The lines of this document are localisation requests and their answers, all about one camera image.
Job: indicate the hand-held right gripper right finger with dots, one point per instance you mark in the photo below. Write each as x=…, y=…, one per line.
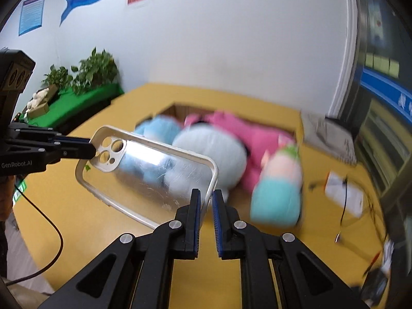
x=216, y=225

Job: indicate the large potted plant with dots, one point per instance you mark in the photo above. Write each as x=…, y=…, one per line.
x=96, y=69

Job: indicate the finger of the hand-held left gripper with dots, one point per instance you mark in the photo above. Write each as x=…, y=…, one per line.
x=77, y=152
x=74, y=140

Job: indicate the small potted plant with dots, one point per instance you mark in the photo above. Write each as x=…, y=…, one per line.
x=58, y=77

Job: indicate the green table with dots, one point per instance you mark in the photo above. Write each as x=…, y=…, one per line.
x=87, y=98

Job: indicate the large cardboard box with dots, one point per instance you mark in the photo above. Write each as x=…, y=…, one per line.
x=299, y=128

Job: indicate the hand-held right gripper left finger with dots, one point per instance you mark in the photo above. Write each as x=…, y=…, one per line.
x=197, y=228

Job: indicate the white and blue plush toy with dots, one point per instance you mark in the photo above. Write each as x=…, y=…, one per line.
x=206, y=148

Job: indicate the small cardboard box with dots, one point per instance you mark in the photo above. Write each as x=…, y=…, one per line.
x=40, y=111

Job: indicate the clear phone case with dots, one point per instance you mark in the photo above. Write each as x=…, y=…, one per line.
x=154, y=167

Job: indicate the blue wall poster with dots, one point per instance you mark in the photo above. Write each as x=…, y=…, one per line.
x=31, y=14

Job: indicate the teal and pink plush toy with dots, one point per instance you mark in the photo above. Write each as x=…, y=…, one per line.
x=273, y=199

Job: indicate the grey cloth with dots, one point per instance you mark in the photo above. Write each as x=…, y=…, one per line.
x=328, y=138

